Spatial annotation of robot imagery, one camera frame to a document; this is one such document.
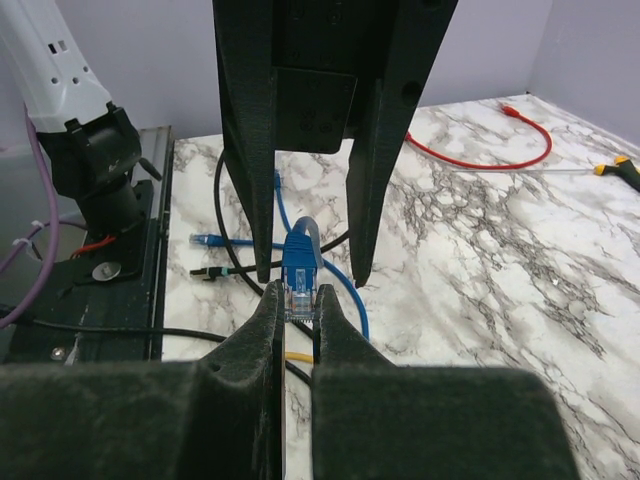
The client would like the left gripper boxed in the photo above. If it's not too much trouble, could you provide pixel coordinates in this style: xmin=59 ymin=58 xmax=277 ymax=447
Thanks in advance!
xmin=213 ymin=1 xmax=457 ymax=288

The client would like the red ethernet cable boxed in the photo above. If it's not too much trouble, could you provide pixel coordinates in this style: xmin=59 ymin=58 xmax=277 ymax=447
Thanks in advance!
xmin=404 ymin=102 xmax=554 ymax=172

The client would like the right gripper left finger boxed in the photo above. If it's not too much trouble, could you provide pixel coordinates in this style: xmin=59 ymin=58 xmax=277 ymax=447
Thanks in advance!
xmin=1 ymin=281 xmax=286 ymax=479

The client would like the yellow black T-handle wrench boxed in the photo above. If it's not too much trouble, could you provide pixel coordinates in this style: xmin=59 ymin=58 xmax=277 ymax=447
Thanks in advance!
xmin=456 ymin=156 xmax=639 ymax=192

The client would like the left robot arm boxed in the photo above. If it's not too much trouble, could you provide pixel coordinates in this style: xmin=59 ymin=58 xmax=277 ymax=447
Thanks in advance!
xmin=1 ymin=1 xmax=456 ymax=286

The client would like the black braided ethernet cable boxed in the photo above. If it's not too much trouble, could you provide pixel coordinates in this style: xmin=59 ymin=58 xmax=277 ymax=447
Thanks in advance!
xmin=189 ymin=149 xmax=351 ymax=301

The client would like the blue ethernet cable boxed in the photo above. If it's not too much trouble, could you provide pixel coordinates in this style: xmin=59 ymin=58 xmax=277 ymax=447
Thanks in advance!
xmin=272 ymin=169 xmax=371 ymax=341

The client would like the black mounting rail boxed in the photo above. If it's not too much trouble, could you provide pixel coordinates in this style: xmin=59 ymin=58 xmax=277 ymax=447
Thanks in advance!
xmin=1 ymin=180 xmax=169 ymax=365

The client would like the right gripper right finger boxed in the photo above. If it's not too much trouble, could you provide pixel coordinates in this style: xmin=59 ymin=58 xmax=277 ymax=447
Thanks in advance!
xmin=311 ymin=285 xmax=579 ymax=479

